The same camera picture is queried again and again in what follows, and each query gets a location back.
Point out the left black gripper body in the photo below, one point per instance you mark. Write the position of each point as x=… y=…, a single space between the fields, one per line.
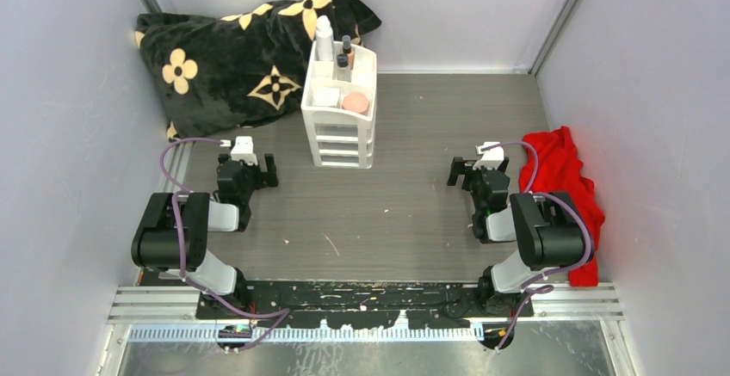
x=253 y=181

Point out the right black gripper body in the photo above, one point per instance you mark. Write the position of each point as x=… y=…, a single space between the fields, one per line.
x=475 y=179

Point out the small cream box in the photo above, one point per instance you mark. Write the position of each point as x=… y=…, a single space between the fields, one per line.
x=326 y=97

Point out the white plastic drawer organizer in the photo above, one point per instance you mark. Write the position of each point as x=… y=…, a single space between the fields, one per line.
x=338 y=138

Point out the black cap clear bottle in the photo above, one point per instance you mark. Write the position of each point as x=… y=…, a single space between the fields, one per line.
x=343 y=70

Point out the white spray bottle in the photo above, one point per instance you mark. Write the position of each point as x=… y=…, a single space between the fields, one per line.
x=324 y=38

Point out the beige foundation bottle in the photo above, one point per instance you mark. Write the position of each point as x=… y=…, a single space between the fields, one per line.
x=348 y=50

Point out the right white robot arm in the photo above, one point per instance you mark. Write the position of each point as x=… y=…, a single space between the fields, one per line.
x=550 y=234

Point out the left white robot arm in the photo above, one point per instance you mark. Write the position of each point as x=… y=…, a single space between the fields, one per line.
x=172 y=234

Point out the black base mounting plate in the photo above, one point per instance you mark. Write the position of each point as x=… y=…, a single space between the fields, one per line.
x=362 y=305

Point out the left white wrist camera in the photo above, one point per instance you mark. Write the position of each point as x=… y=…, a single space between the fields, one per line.
x=243 y=151

